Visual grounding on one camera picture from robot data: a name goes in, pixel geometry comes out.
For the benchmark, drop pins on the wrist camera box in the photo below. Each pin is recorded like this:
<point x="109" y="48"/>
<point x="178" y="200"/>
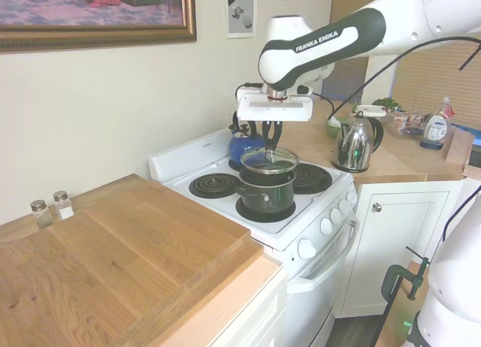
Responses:
<point x="248" y="89"/>

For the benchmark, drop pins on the window blinds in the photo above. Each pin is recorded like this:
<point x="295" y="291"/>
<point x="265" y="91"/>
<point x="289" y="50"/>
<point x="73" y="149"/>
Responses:
<point x="439" y="80"/>

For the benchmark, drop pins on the dark green cooking pot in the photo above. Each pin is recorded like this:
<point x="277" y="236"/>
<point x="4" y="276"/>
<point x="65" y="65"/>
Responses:
<point x="268" y="195"/>

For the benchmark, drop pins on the green bowl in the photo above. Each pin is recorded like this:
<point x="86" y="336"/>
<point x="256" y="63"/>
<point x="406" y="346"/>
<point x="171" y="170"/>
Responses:
<point x="333" y="127"/>

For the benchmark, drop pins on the clear plastic food container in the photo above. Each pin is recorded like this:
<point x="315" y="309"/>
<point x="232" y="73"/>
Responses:
<point x="406" y="123"/>

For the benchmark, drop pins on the wooden block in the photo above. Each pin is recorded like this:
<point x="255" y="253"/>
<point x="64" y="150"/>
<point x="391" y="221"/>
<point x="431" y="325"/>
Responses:
<point x="459" y="149"/>

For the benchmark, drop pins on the green metal clamp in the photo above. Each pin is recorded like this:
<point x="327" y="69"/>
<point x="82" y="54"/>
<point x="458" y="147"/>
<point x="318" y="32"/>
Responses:
<point x="391" y="277"/>

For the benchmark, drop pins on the white stove knob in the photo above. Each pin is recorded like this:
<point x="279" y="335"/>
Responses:
<point x="306" y="248"/>
<point x="335" y="215"/>
<point x="352" y="197"/>
<point x="344" y="205"/>
<point x="326" y="225"/>

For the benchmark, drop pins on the glass pepper shaker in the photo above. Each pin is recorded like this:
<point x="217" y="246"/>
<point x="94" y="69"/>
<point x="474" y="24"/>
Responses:
<point x="63" y="208"/>
<point x="40" y="216"/>

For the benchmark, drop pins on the white electric stove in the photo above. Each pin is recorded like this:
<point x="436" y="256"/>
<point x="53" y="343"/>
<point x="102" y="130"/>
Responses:
<point x="285" y="227"/>

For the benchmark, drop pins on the metal cabinet knob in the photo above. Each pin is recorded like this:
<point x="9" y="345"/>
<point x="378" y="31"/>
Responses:
<point x="377" y="207"/>

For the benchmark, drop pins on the white red-trimmed container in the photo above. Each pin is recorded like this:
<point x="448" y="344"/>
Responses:
<point x="370" y="110"/>

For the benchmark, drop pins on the grey still life print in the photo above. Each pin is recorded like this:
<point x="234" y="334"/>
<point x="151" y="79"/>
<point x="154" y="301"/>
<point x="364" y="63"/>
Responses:
<point x="241" y="12"/>

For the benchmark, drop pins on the green potted plant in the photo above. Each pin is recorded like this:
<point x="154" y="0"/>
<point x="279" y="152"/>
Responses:
<point x="387" y="103"/>

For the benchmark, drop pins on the glass pot lid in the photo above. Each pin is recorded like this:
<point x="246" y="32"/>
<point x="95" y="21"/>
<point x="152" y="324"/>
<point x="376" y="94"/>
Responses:
<point x="270" y="161"/>

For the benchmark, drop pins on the white Franka Emika robot arm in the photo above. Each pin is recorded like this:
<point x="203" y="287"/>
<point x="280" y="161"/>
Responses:
<point x="319" y="50"/>

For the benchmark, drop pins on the gold framed painting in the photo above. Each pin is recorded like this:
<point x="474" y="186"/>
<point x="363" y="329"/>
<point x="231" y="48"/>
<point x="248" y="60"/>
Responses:
<point x="94" y="12"/>

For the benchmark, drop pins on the spray cleaner bottle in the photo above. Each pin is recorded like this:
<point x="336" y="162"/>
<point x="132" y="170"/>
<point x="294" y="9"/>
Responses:
<point x="437" y="125"/>

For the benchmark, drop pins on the black coil stove burner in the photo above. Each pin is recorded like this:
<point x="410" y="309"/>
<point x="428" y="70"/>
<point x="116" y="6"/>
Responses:
<point x="263" y="214"/>
<point x="212" y="184"/>
<point x="312" y="178"/>
<point x="233" y="164"/>

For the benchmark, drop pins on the stainless steel electric kettle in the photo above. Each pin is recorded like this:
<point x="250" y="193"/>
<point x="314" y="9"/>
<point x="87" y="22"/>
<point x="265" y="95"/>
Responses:
<point x="355" y="144"/>

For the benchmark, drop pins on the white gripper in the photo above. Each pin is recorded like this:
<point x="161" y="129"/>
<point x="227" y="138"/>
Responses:
<point x="276" y="110"/>

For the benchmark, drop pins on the large wooden butcher block board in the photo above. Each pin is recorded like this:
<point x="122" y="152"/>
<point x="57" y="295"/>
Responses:
<point x="124" y="249"/>

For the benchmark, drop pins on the blue stovetop kettle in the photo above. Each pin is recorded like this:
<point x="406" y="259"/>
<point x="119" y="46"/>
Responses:
<point x="242" y="142"/>

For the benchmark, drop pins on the white corner cabinet door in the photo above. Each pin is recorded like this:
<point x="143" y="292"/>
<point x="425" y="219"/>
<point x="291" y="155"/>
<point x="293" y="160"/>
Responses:
<point x="398" y="249"/>

